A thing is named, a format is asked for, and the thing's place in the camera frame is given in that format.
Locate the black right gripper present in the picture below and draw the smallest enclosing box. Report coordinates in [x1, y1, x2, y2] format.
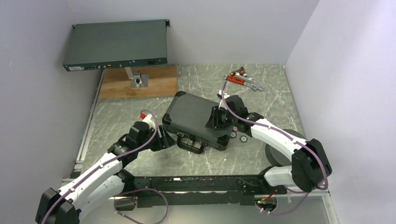
[206, 107, 237, 130]

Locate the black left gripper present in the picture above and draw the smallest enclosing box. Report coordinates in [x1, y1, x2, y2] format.
[137, 124, 177, 152]

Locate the green poker chip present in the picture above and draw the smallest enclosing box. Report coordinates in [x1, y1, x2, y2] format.
[240, 136, 248, 143]

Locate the black foam-lined poker case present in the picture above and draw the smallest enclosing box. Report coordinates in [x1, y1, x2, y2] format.
[162, 91, 232, 154]

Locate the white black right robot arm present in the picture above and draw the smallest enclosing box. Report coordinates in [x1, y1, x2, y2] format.
[206, 95, 332, 194]

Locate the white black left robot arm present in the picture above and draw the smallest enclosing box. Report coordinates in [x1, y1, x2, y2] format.
[35, 121, 176, 224]

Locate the adjustable metal wrench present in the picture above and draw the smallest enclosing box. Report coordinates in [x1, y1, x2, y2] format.
[223, 75, 264, 91]

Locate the wooden board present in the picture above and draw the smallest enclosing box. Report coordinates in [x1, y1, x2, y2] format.
[99, 66, 177, 99]

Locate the grey foam roll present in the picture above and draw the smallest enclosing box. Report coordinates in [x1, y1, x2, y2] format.
[265, 129, 305, 167]

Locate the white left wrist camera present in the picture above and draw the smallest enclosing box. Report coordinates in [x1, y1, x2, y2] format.
[140, 113, 157, 128]

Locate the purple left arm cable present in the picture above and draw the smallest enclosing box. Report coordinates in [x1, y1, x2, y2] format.
[40, 110, 169, 224]

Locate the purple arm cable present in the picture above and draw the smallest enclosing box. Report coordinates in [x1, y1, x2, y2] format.
[220, 78, 329, 216]
[40, 110, 169, 224]

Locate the metal stand bracket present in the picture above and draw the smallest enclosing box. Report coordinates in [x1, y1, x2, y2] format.
[125, 67, 149, 89]

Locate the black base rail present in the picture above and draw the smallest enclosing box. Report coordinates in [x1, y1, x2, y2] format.
[117, 175, 286, 208]

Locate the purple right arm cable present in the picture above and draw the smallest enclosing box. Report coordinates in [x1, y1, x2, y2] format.
[220, 78, 329, 216]

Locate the grey rack network switch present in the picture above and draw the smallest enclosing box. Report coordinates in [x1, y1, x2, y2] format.
[62, 19, 170, 71]

